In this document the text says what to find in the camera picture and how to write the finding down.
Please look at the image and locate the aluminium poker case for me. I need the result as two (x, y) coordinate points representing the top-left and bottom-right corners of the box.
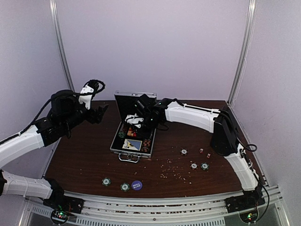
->
(110, 91), (156, 163)

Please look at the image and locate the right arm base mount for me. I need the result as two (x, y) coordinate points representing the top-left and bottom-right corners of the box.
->
(224, 195), (265, 225)

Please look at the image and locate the chip row in case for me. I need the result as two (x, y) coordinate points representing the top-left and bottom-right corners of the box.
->
(142, 133), (154, 153)
(118, 125), (128, 138)

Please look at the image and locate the green poker chip left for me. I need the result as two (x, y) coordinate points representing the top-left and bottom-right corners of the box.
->
(102, 178), (111, 186)

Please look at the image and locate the green poker chip right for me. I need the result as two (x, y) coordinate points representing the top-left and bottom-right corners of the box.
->
(200, 162), (209, 170)

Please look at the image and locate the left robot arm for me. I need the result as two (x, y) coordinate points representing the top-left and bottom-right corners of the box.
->
(0, 80), (108, 209)

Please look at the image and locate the aluminium frame post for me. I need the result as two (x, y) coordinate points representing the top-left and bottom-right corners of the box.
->
(49, 0), (75, 91)
(228, 0), (257, 106)

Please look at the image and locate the black white poker chip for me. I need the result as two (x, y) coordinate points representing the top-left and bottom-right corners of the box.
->
(190, 162), (198, 170)

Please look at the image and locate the chip row in case right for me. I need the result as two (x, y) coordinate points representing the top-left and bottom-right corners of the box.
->
(142, 133), (154, 153)

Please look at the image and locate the green poker chip front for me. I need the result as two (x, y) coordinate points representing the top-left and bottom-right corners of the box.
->
(120, 183), (130, 192)

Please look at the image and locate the blue yellow card deck box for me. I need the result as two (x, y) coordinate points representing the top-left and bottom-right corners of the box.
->
(122, 139), (142, 151)

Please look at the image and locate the purple small blind button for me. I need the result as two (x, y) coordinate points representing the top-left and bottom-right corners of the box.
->
(131, 180), (143, 191)

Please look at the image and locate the front aluminium rail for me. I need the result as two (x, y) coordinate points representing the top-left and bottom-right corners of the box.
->
(17, 186), (292, 226)

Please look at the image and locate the left aluminium frame post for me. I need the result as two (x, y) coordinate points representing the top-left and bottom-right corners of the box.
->
(49, 0), (75, 91)

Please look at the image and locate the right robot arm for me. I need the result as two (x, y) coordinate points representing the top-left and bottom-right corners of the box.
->
(132, 94), (266, 208)

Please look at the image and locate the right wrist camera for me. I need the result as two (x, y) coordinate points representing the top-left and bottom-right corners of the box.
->
(125, 114), (144, 129)

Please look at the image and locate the right aluminium frame post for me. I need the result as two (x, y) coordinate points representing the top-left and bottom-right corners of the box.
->
(228, 0), (257, 106)

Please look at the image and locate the chip row in case left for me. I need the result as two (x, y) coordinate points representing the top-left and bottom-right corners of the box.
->
(118, 125), (128, 138)

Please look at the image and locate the red black poker chip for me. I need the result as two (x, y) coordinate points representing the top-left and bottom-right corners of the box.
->
(180, 149), (188, 156)

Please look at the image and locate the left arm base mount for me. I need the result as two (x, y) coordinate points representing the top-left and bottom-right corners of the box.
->
(42, 195), (84, 225)

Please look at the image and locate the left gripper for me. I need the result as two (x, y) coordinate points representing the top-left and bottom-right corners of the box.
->
(62, 93), (108, 132)

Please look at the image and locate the green poker chip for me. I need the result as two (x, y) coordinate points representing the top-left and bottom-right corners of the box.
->
(200, 162), (209, 170)
(120, 183), (130, 192)
(102, 178), (111, 186)

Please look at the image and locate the red card deck box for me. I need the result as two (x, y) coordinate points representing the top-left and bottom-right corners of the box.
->
(127, 127), (137, 137)

